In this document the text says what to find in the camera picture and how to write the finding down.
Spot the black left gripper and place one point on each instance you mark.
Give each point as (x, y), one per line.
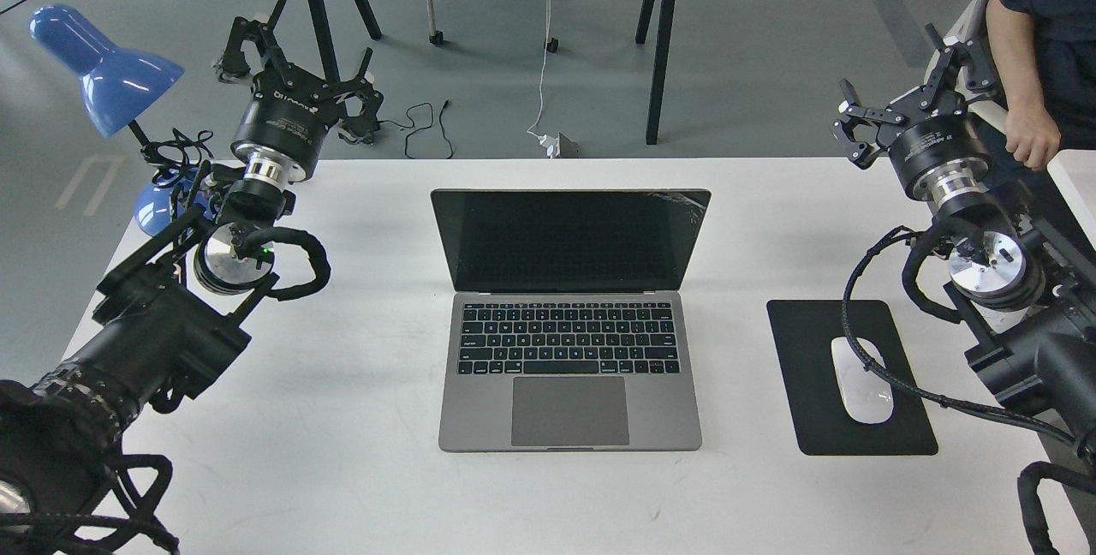
(287, 122)

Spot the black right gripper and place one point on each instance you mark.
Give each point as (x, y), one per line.
(928, 134)

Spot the person's bare forearm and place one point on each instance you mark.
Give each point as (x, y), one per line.
(1011, 38)

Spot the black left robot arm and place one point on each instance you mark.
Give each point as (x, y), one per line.
(171, 312)

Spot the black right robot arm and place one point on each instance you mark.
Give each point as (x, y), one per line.
(1009, 275)

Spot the person's hand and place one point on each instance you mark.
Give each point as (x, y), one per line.
(1032, 137)

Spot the blue desk lamp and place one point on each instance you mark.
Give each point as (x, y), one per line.
(117, 85)

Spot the black mouse pad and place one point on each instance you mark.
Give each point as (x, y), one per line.
(802, 330)

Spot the white computer mouse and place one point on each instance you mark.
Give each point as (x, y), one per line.
(866, 398)

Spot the grey open laptop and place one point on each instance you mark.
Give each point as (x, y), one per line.
(567, 331)

